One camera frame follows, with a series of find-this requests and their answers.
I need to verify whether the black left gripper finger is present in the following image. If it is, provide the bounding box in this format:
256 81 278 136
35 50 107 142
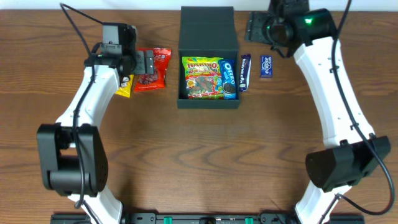
134 51 146 75
144 50 155 75

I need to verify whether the red Hacks candy bag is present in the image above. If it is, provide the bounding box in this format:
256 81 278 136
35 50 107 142
134 48 172 92

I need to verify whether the yellow Hacks candy bag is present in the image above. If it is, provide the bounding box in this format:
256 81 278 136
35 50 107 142
116 74 134 98

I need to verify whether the blue Dairy Milk chocolate bar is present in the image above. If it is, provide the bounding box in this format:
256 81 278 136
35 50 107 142
239 54 252 92

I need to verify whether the blue Eclipse mints box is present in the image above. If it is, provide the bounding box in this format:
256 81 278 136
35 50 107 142
260 55 273 78

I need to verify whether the blue Oreo cookie pack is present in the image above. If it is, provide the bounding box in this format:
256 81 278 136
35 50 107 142
218 59 236 100

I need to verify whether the Haribo worms candy bag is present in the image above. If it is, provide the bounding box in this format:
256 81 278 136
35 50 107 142
182 57 224 100

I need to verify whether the black box with lid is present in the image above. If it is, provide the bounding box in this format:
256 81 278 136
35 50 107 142
177 6 240 109

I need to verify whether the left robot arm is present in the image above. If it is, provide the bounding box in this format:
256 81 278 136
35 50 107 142
37 50 155 223

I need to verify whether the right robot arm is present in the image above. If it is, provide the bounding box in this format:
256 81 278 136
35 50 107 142
131 1 391 224

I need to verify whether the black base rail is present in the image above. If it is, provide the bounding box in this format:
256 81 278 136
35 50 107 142
50 213 365 224

